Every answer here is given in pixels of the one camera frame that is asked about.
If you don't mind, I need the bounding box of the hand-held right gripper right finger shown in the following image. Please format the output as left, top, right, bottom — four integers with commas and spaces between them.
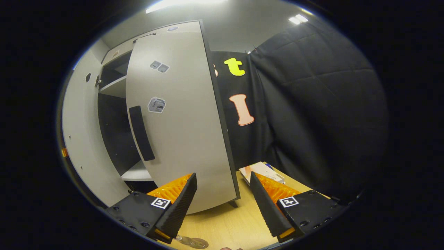
249, 171, 349, 244

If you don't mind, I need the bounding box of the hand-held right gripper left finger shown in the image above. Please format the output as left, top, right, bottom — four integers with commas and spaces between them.
104, 173, 198, 244

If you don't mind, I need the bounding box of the grey cabinet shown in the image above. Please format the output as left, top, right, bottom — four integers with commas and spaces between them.
96, 19, 242, 209

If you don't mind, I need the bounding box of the white paperback book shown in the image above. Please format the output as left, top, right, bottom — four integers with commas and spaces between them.
239, 161, 286, 186

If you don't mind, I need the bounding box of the black backdrop cloth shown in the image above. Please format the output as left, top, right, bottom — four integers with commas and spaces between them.
210, 50, 275, 171

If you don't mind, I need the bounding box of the black quilted cloth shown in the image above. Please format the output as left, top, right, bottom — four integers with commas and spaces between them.
249, 19, 390, 202

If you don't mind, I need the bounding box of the black door handle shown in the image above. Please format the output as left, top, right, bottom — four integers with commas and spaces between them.
129, 106, 155, 162

